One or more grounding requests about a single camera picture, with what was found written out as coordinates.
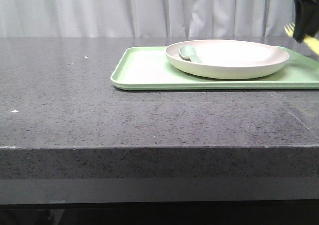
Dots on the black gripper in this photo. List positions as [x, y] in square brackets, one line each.
[306, 19]

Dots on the yellow plastic fork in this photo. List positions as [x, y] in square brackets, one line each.
[311, 42]

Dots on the beige round plate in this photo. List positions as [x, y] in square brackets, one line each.
[228, 59]

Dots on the sage green plastic spoon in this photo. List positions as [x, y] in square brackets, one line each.
[188, 52]

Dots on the light green serving tray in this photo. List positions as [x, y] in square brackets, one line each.
[147, 68]

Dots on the grey pleated curtain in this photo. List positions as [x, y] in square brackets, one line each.
[145, 18]

